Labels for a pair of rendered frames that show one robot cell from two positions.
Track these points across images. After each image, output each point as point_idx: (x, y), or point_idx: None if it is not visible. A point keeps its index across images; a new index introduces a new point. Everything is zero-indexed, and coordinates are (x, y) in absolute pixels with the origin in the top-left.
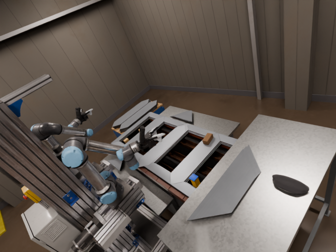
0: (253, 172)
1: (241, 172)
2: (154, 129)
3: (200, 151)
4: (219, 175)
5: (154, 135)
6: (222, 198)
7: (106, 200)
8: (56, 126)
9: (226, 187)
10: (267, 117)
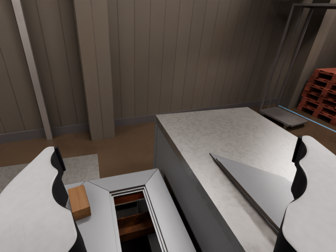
0: (291, 184)
1: (285, 197)
2: (59, 182)
3: (86, 245)
4: (271, 240)
5: (315, 225)
6: None
7: None
8: None
9: None
10: (171, 115)
